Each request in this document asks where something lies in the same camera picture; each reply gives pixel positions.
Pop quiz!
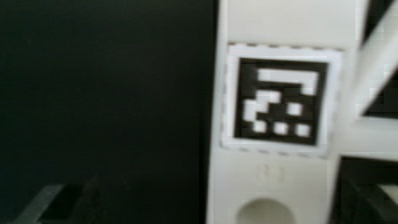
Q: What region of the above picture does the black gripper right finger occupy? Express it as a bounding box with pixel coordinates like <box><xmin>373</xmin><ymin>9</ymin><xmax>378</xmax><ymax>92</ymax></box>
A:
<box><xmin>338</xmin><ymin>180</ymin><xmax>398</xmax><ymax>224</ymax></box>

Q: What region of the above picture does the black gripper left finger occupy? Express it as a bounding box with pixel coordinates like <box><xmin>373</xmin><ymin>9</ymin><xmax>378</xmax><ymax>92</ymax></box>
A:
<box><xmin>11</xmin><ymin>178</ymin><xmax>101</xmax><ymax>224</ymax></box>

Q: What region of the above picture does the long white chair back post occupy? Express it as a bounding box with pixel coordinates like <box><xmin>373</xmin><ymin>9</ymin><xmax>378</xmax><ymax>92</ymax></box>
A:
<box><xmin>206</xmin><ymin>0</ymin><xmax>398</xmax><ymax>224</ymax></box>

